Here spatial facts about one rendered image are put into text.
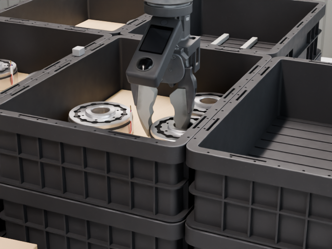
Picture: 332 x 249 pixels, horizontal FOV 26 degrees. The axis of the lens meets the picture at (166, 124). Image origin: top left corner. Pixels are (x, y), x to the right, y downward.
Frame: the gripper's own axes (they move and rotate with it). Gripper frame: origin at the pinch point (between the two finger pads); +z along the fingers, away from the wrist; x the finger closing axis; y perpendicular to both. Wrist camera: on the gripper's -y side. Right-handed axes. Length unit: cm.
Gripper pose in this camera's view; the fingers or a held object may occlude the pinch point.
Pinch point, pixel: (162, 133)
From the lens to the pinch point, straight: 110.8
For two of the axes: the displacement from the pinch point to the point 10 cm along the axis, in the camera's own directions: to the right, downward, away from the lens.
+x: -9.4, -1.4, 3.1
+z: 0.0, 9.2, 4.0
